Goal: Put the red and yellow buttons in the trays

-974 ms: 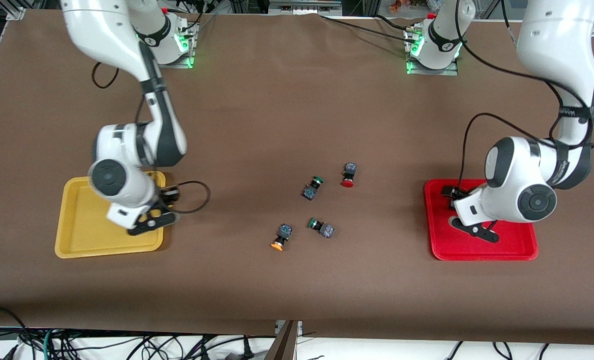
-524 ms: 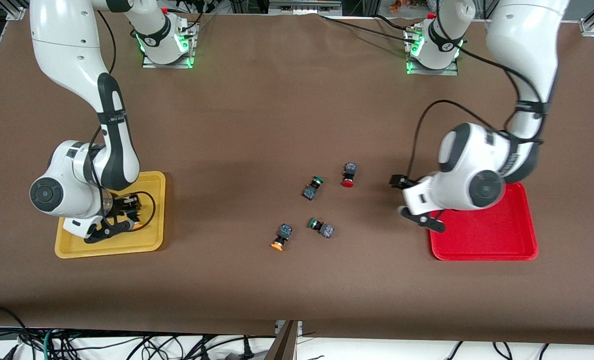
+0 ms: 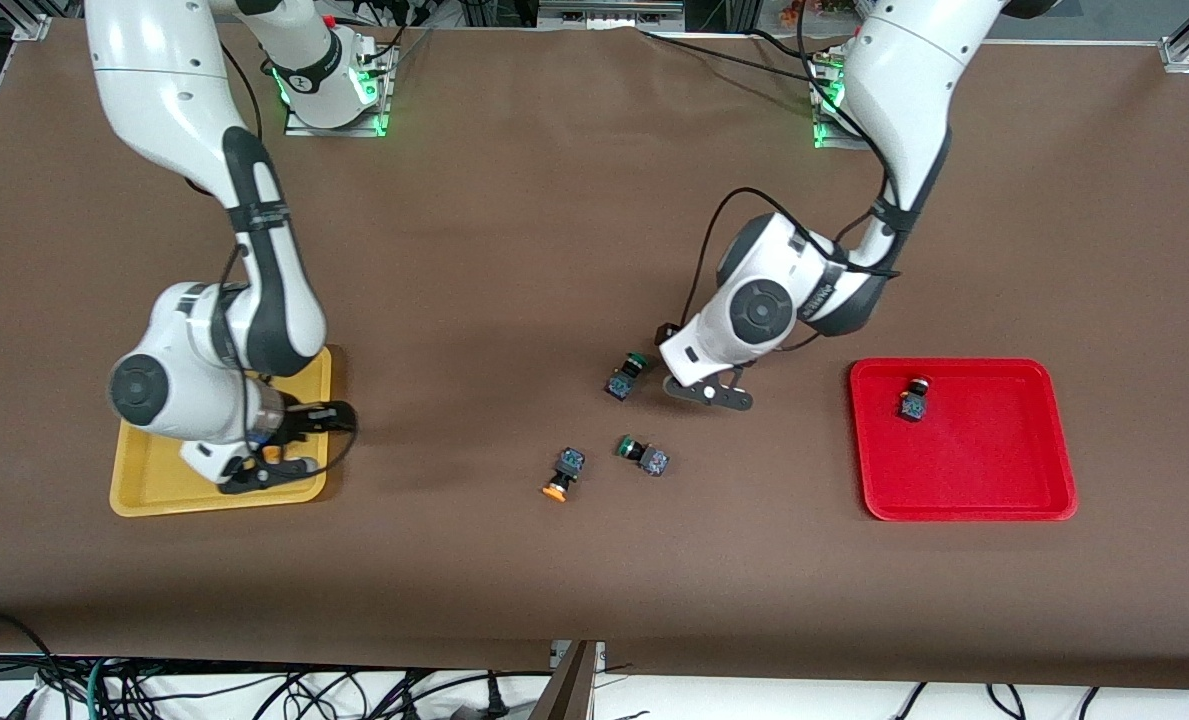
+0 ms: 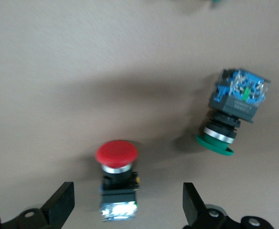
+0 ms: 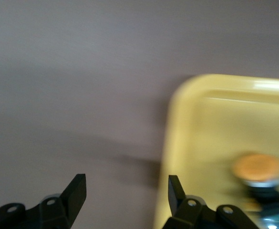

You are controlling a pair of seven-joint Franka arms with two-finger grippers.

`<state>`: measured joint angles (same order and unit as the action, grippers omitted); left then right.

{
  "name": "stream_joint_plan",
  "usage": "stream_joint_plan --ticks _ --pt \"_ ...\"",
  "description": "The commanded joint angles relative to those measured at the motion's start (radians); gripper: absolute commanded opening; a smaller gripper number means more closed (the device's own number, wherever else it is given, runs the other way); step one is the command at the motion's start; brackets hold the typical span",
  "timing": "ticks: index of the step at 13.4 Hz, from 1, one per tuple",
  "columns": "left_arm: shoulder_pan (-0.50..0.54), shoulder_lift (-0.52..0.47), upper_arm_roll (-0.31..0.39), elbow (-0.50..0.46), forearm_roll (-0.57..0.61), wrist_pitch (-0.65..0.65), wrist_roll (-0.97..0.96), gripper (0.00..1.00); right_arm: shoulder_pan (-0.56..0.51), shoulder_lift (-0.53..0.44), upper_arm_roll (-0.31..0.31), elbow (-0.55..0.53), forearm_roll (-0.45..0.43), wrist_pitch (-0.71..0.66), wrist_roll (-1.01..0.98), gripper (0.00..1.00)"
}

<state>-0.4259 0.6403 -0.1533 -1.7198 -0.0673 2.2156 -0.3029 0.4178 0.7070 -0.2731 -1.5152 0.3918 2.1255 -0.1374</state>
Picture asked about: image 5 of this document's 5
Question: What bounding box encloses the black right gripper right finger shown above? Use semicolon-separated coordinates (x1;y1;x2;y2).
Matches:
163;175;259;229

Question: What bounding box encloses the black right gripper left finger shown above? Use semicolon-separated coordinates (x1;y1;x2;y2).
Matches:
0;173;87;229

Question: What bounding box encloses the yellow push button switch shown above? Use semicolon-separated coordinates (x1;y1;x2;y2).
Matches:
225;152;279;229

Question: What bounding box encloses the yellow plastic tray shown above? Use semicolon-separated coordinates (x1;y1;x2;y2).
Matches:
152;73;279;229

